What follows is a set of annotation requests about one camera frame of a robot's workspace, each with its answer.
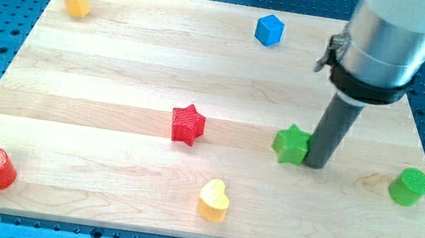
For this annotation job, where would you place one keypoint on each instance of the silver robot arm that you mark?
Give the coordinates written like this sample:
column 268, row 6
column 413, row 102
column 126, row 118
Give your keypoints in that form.
column 385, row 42

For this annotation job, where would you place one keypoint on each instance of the red star block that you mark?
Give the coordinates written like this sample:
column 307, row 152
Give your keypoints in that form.
column 187, row 125

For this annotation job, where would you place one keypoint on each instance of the green star block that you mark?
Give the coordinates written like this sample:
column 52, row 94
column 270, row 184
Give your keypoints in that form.
column 291, row 145

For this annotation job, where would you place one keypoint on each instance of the yellow heart block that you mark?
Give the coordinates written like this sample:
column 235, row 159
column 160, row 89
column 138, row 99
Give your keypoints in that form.
column 213, row 201

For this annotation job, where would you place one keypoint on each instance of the wooden board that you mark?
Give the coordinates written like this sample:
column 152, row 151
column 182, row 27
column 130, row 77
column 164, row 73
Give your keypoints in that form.
column 86, row 111

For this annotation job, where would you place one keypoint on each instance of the blue cube block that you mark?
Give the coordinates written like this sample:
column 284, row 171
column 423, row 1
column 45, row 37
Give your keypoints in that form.
column 269, row 30

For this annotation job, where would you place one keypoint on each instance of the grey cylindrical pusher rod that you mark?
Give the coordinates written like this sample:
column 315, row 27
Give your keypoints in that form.
column 337, row 119

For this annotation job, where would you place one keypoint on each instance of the yellow hexagon block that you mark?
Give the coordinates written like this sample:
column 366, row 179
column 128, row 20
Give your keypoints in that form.
column 78, row 8

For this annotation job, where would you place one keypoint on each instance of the green cylinder block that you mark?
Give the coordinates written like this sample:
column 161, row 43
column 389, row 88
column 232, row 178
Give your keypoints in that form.
column 408, row 188

